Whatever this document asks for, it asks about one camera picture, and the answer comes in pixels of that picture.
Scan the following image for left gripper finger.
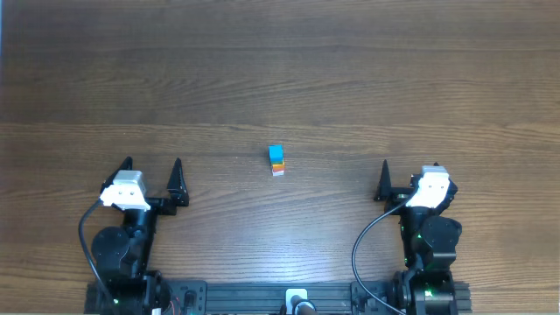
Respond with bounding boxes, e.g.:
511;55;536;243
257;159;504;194
100;156;134;193
166;157;191;207

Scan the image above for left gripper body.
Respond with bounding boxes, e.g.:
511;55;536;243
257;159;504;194
145;196;179;216

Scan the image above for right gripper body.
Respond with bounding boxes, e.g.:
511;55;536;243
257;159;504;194
374;186;415;212

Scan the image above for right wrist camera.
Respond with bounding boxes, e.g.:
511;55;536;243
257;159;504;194
405;164;451;209

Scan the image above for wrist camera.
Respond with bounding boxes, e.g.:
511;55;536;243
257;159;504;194
405;164;451;209
99;170;152;212

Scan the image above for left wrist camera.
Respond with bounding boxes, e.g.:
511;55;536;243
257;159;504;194
99;170;152;212

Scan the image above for mounting rail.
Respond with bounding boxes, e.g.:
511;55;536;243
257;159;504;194
85;278;473;315

